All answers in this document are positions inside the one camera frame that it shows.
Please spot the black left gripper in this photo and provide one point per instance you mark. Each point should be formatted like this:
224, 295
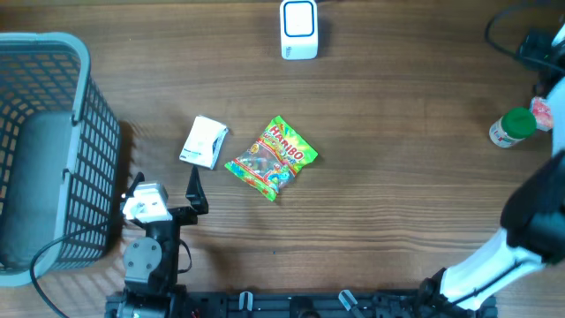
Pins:
187, 215

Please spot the white blue paper box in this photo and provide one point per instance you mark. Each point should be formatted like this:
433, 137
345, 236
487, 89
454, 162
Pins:
203, 144

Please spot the Haribo gummy worms bag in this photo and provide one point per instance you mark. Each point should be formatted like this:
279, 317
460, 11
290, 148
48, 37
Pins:
274, 159

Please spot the green lid jar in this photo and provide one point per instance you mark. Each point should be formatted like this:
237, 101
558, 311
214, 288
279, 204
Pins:
513, 127

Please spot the pink tissue pack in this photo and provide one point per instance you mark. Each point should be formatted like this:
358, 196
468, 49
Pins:
542, 113

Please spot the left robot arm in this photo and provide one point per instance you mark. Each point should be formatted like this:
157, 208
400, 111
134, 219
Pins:
151, 262

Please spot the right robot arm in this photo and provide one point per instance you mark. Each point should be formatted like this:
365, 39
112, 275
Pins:
530, 236

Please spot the white barcode scanner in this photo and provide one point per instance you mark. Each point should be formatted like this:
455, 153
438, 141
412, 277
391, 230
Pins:
299, 29

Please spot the grey plastic mesh basket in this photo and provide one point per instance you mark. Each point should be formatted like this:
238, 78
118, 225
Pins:
60, 145

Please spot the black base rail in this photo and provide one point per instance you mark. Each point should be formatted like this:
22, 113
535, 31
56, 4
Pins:
380, 304

